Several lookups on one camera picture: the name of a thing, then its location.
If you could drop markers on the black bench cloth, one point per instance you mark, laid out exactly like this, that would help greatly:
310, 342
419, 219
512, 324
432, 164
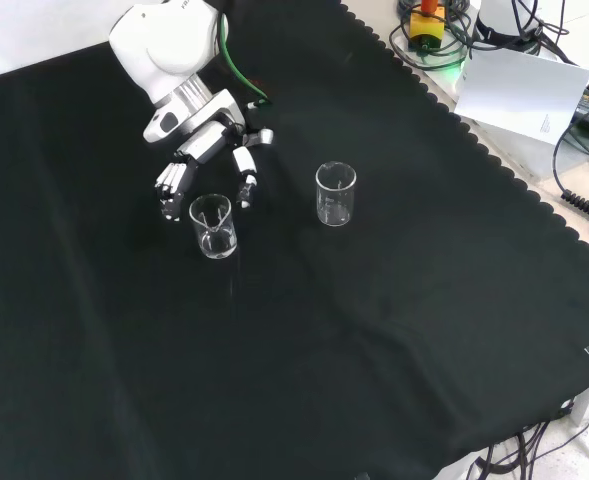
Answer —
124, 325

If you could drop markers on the clear glass beaker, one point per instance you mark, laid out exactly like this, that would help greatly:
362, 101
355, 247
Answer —
335, 215
215, 245

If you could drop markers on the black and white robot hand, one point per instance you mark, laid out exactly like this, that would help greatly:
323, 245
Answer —
206, 142

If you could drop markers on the pale white board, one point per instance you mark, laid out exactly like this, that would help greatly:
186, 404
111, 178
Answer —
519, 90

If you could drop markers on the yellow stop button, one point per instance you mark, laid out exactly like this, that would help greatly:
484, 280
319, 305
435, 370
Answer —
426, 27

